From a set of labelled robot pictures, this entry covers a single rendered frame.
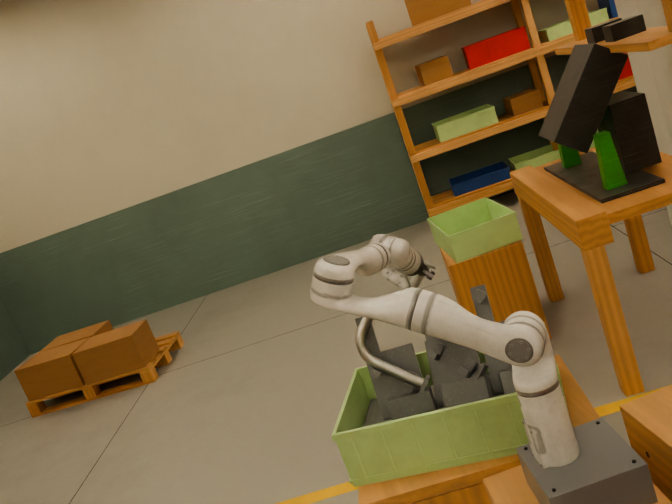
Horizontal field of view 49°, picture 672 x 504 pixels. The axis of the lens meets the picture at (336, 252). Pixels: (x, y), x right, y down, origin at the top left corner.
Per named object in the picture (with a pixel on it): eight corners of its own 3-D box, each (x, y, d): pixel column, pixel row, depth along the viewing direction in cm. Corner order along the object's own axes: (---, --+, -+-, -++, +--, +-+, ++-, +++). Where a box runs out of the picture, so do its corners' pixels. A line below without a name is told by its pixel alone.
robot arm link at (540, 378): (498, 311, 157) (519, 381, 161) (491, 331, 149) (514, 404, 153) (541, 304, 153) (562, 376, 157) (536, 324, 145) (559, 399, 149)
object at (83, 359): (31, 418, 636) (9, 373, 626) (74, 377, 714) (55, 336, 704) (154, 382, 612) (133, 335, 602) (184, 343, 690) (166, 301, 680)
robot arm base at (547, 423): (546, 472, 154) (525, 402, 150) (530, 451, 163) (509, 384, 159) (587, 456, 155) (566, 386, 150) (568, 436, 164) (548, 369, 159)
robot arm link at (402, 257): (424, 250, 198) (394, 242, 201) (408, 238, 184) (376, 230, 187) (417, 274, 197) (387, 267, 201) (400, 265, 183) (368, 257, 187)
